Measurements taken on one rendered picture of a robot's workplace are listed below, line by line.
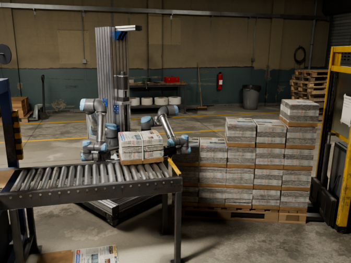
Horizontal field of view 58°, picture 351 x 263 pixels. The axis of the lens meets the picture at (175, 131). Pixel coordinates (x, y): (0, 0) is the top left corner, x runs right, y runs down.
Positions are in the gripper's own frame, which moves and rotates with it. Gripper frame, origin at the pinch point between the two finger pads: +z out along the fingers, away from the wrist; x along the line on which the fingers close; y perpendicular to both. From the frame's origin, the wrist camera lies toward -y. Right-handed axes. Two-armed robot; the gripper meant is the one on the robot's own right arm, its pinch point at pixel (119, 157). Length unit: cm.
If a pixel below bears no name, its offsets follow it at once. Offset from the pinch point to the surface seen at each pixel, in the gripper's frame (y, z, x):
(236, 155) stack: -6, 119, -4
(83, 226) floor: -80, -39, 20
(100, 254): -79, -22, -34
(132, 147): 16.0, 10.1, -24.5
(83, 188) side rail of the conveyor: -1, -31, -64
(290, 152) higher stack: -1, 170, -21
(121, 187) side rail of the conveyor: -2, -3, -64
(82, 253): -79, -38, -29
